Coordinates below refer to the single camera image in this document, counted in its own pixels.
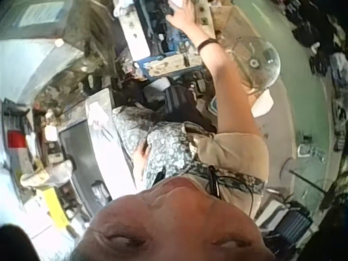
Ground person's legs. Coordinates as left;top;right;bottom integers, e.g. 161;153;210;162
112;105;175;164

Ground white power strip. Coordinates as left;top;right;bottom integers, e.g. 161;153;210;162
187;0;217;31

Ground heap of dark goods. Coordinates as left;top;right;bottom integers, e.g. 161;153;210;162
282;0;348;153

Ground cluttered shelf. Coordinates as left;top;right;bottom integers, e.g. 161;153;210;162
0;97;77;228

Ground person's right hand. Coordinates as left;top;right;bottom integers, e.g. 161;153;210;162
165;3;201;38

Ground blue workbench machine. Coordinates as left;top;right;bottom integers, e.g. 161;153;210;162
119;0;215;81

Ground cardboard box with white label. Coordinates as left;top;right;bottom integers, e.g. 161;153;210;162
0;0;82;47

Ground dark striped bag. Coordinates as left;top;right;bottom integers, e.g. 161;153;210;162
162;84;218;133

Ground black wrist band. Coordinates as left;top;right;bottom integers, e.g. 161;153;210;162
197;38;220;54

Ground black ribbed crate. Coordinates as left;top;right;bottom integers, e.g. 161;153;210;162
268;208;314;247

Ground person's left hand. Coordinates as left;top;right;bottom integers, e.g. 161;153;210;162
132;141;152;189

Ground wire guard floor fan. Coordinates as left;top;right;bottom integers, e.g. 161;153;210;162
222;36;281;92

